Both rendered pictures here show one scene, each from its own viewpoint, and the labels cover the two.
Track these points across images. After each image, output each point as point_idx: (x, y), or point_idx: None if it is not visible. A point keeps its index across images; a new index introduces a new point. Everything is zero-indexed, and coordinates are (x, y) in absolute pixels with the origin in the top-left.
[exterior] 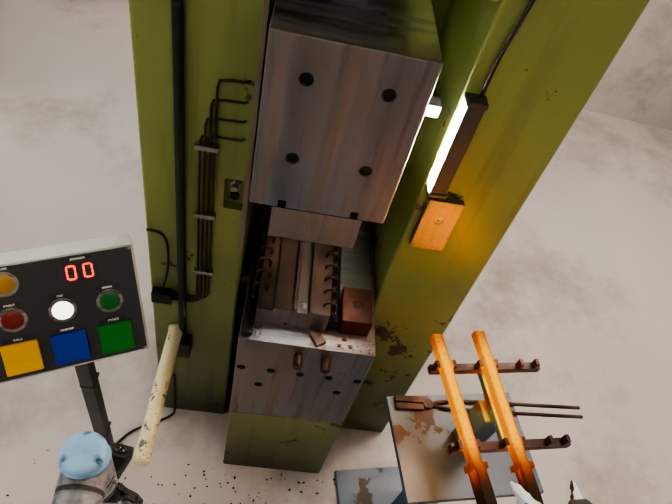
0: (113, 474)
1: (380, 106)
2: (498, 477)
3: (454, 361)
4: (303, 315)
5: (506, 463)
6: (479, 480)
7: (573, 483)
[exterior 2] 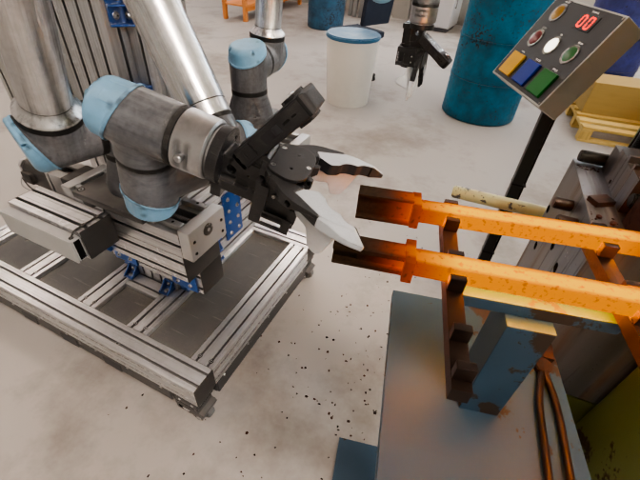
0: (424, 3)
1: None
2: (412, 425)
3: (615, 245)
4: (627, 170)
5: (437, 457)
6: (393, 190)
7: (356, 230)
